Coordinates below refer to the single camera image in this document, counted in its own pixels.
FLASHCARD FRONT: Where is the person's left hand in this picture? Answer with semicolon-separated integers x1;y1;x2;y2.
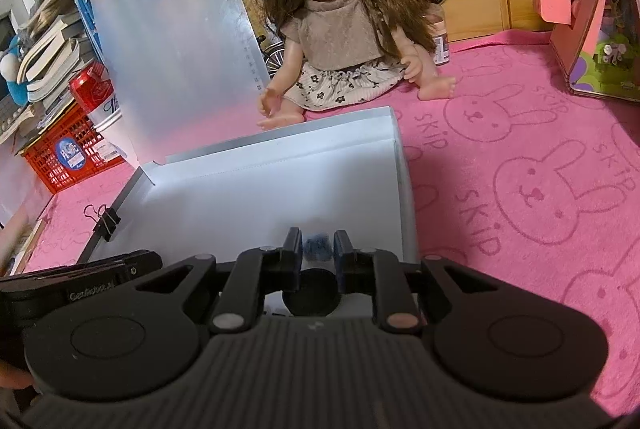
0;360;33;391

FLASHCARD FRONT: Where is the black miniature bicycle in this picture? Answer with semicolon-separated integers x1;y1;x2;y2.
262;36;287;75

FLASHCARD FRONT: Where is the small pink-capped bottle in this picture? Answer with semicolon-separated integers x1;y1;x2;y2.
432;16;451;66

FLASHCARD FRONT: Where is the silver cardboard box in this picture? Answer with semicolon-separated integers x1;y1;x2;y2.
75;106;418;316

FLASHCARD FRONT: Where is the blue shark hair clip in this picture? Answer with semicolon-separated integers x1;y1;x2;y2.
304;234;335;261

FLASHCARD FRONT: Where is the red soda can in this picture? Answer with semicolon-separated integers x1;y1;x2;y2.
69;64;113;112

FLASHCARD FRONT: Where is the pink rabbit-print towel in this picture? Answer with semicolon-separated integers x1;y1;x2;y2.
25;29;640;415

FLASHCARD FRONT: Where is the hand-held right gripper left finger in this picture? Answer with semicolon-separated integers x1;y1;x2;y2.
134;229;302;334

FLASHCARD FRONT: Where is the red plastic basket with sticker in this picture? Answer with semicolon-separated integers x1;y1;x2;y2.
20;102;126;195

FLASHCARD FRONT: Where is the wooden drawer organizer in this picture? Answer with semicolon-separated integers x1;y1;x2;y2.
425;0;571;42

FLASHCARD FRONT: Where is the long-haired baby doll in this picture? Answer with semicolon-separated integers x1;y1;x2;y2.
256;0;458;132

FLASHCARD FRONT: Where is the blue and white plush toy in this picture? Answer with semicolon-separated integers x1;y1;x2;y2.
0;34;31;107

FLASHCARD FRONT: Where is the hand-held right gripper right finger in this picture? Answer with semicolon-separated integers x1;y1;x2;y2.
334;231;506;332

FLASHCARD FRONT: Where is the translucent clipboard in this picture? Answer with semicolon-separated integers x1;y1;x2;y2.
90;0;271;170

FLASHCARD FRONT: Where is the black round disc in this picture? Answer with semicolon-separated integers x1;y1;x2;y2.
282;269;342;316

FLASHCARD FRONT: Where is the small black binder clip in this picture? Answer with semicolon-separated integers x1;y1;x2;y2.
82;204;122;242

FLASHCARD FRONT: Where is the pink cardboard toy house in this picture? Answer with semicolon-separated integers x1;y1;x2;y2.
532;0;640;102

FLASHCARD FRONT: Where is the white paper cup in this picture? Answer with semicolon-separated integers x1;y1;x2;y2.
92;96;123;132

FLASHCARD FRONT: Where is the stack of loose books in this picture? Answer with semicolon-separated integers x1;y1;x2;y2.
15;0;96;110

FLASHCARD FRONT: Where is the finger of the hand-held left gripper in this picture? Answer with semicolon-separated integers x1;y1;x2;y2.
75;250;163;282

